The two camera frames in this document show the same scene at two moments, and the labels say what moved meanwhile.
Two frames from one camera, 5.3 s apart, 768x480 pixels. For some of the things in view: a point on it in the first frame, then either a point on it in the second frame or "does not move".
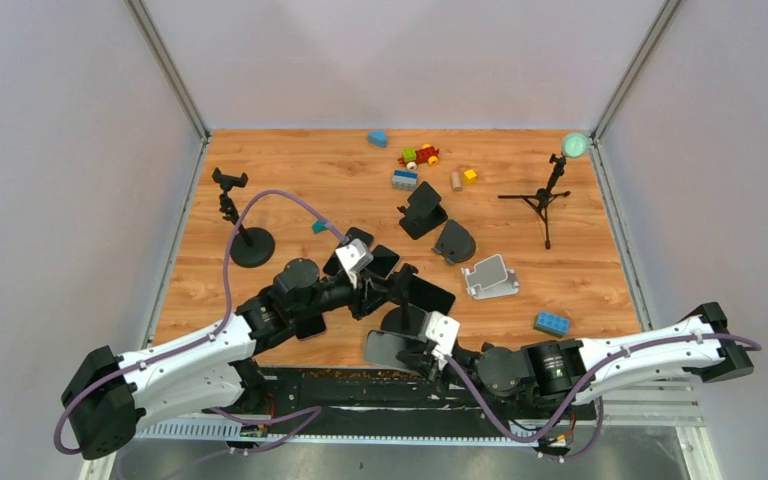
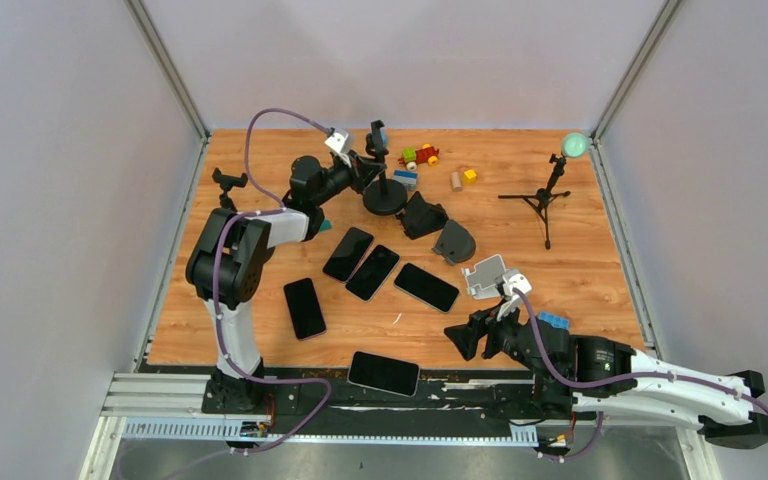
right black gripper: [426, 365] -> [480, 324]
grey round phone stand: [455, 243] does not move
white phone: [384, 261] does not move
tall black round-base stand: [398, 319] -> [382, 197]
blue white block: [402, 179] does not move
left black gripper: [371, 294] -> [363, 171]
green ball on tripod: [575, 145] does not move
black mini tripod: [541, 199] does not move
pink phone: [335, 265] does not move
